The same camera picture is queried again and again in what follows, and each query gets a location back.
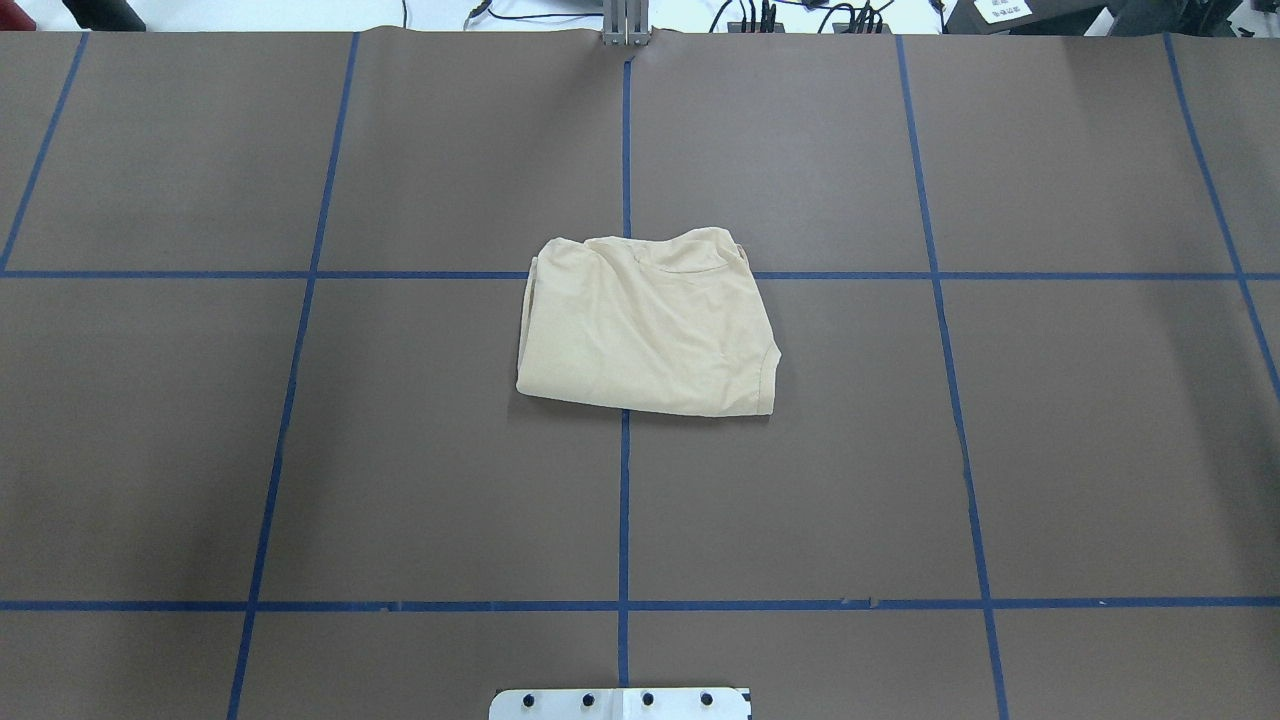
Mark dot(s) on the beige long-sleeve printed shirt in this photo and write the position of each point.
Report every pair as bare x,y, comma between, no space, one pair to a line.
674,327

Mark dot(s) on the aluminium frame post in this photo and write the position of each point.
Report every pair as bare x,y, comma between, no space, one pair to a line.
626,22

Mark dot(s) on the white pedestal column base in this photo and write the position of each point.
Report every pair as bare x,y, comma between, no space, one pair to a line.
623,703

